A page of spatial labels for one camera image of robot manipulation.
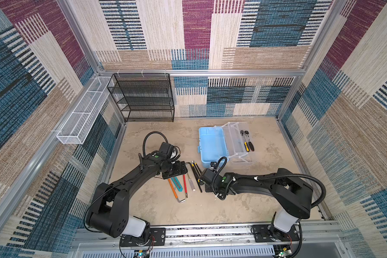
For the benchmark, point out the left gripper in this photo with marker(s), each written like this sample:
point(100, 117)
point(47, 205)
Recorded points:
point(178, 171)

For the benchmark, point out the yellow black utility knife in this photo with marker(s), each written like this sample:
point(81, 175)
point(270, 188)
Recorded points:
point(198, 174)

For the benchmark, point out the teal utility knife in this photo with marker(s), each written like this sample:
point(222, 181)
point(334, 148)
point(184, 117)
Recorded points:
point(177, 184)

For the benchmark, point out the long black hex key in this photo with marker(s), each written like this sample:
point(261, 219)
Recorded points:
point(194, 171)

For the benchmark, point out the small clear handled screwdriver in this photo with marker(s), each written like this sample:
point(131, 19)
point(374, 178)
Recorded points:
point(191, 183)

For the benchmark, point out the red handled hex key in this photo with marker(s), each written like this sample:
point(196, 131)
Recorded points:
point(183, 198)

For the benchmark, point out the orange handled hex key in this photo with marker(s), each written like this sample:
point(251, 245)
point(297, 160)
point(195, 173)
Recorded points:
point(172, 188)

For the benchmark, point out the light blue plastic toolbox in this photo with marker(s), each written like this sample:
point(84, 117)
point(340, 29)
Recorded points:
point(224, 141)

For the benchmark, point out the yellow handled ratchet wrench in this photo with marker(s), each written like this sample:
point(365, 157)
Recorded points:
point(244, 140)

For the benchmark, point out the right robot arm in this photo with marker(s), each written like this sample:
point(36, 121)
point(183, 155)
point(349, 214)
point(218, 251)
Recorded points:
point(297, 194)

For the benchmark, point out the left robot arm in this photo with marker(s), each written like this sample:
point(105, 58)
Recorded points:
point(110, 207)

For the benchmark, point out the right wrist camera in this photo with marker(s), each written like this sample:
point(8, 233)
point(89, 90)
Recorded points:
point(214, 166)

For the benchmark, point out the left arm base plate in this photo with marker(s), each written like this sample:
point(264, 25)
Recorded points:
point(155, 236)

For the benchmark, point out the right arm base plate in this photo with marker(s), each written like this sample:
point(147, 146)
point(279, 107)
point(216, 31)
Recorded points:
point(265, 233)

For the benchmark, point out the black wire mesh shelf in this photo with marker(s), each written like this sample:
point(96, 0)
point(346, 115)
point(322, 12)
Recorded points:
point(143, 97)

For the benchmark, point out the white wire mesh basket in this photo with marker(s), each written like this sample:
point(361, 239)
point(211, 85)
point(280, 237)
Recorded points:
point(79, 123)

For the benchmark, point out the aluminium front rail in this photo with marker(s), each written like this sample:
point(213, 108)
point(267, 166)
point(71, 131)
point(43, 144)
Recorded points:
point(320, 239)

